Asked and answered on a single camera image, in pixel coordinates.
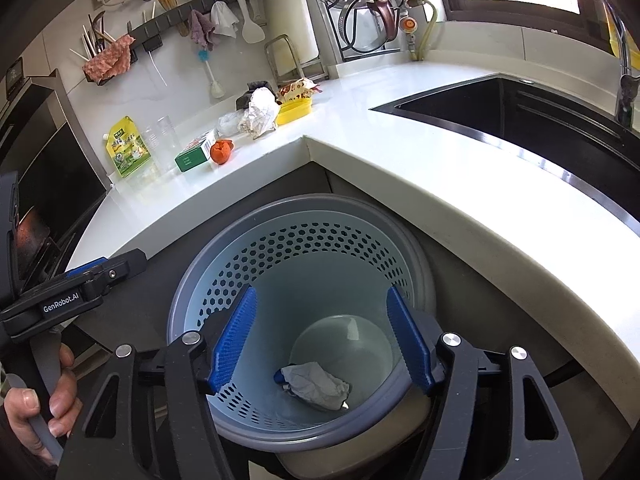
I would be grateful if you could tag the green and white carton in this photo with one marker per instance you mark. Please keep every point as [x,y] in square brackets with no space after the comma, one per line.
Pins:
[192,160]

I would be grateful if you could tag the clear plastic bag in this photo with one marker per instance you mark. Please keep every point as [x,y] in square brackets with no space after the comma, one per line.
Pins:
[231,122]

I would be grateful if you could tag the orange peel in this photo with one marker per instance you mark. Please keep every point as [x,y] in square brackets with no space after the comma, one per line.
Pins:
[221,152]

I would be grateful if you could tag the dark wall hook rail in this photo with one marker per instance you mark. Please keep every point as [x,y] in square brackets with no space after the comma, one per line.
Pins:
[170,17]

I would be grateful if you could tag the gas valve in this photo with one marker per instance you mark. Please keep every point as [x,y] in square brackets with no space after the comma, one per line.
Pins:
[410,24]

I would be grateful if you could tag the perforated blue-grey bin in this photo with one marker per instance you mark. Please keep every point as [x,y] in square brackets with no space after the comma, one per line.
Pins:
[310,240]

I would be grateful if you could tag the metal cutting board stand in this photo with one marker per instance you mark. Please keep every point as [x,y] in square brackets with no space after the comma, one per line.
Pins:
[295,60]

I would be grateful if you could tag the white and blue bottle brush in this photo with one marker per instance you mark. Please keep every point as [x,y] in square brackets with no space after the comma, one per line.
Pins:
[216,87]

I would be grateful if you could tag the white cutting board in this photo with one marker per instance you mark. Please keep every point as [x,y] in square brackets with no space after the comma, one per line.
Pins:
[302,25]

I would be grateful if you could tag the yellow plastic container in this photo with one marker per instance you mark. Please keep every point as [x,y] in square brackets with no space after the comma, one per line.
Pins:
[292,112]

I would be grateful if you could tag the pink cloth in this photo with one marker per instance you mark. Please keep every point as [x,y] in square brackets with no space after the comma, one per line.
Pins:
[107,62]

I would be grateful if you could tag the chrome faucet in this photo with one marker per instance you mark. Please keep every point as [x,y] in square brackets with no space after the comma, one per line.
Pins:
[625,95]

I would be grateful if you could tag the white rice paddle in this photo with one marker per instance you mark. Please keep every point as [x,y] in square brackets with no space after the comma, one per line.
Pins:
[250,30]

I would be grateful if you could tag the glass pot lid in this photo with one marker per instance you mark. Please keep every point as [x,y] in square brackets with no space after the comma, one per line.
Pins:
[372,25]

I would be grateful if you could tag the clear plastic cup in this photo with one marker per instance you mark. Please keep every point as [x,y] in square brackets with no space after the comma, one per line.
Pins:
[165,135]

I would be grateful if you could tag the dark cloth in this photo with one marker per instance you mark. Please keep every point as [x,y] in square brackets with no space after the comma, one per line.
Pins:
[245,97]

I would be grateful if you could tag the white cloth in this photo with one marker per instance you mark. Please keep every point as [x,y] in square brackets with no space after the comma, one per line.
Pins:
[224,20]

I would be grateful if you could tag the black kitchen sink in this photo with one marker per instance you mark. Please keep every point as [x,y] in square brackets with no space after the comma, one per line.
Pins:
[540,110]

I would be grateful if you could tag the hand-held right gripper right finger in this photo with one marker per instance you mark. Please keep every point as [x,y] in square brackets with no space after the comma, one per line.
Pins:
[407,345]

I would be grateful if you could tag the bundle of chopsticks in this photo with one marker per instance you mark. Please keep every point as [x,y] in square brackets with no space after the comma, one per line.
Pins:
[92,35]

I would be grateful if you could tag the person's left hand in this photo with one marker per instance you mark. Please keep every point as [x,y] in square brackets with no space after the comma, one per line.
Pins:
[62,385]

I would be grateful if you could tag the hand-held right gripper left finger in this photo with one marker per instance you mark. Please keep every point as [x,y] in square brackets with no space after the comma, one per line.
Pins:
[235,342]

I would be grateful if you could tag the crumpled white paper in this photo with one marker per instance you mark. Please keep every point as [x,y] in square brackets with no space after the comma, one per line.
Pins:
[262,110]

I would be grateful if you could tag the crumpled grey paper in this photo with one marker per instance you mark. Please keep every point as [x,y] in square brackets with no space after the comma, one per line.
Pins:
[315,385]

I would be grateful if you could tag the black kitchen appliance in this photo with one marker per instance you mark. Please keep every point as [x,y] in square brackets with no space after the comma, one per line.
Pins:
[55,185]

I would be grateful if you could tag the perforated steel strainer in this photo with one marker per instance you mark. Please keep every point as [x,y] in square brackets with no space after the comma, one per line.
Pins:
[344,27]

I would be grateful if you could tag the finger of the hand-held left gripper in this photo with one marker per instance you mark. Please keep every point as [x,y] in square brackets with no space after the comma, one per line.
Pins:
[87,266]
[75,297]

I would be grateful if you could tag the red and cream snack wrapper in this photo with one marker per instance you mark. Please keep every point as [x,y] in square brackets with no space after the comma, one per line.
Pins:
[295,91]

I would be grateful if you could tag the yellow-green spout pouch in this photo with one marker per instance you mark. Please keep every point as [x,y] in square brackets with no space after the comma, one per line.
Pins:
[127,152]

